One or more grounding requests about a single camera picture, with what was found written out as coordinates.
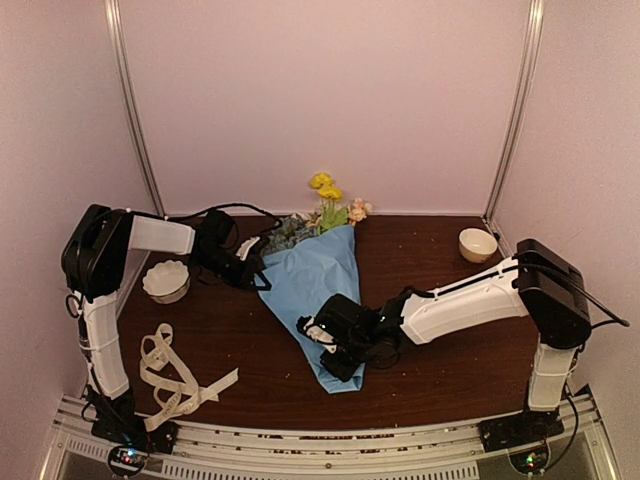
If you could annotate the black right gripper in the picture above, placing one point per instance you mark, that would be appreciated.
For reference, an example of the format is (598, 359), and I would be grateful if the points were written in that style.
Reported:
(343, 373)

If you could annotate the cream printed ribbon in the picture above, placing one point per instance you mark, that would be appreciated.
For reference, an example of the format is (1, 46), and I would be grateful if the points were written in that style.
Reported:
(175, 389)

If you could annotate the right aluminium corner post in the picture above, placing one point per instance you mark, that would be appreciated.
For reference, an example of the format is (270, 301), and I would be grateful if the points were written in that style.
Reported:
(529, 59)

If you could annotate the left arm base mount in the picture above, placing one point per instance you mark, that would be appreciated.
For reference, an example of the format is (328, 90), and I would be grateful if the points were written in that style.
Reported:
(117, 422)

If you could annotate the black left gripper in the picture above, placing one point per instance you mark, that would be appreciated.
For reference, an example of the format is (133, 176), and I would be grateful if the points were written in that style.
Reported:
(246, 274)

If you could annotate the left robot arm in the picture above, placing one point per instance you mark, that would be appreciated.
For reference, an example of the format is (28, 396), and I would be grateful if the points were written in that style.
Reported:
(94, 262)

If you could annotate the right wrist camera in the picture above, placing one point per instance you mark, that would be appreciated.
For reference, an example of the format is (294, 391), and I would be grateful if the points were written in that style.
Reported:
(308, 327)

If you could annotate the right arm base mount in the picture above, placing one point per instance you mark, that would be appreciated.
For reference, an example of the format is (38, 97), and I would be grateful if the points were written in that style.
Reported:
(525, 436)

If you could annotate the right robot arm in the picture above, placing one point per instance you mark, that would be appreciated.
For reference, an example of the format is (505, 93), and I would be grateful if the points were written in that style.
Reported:
(535, 283)

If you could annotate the front aluminium rail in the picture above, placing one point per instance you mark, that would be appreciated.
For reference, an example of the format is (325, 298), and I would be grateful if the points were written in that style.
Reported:
(440, 451)

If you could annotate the left aluminium corner post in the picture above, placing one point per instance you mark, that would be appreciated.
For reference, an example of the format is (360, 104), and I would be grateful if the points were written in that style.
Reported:
(117, 38)

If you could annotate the blue wrapping paper sheet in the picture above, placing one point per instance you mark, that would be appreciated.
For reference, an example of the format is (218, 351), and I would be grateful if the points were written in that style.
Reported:
(302, 279)

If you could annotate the white ceramic bowl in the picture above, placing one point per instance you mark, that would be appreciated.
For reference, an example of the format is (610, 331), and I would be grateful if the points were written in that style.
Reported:
(476, 245)

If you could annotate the white scalloped dish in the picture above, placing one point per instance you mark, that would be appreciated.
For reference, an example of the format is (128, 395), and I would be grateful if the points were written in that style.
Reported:
(167, 282)

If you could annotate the aluminium corner post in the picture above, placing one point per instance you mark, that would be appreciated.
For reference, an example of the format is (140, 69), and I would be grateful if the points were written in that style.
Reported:
(117, 38)
(529, 59)

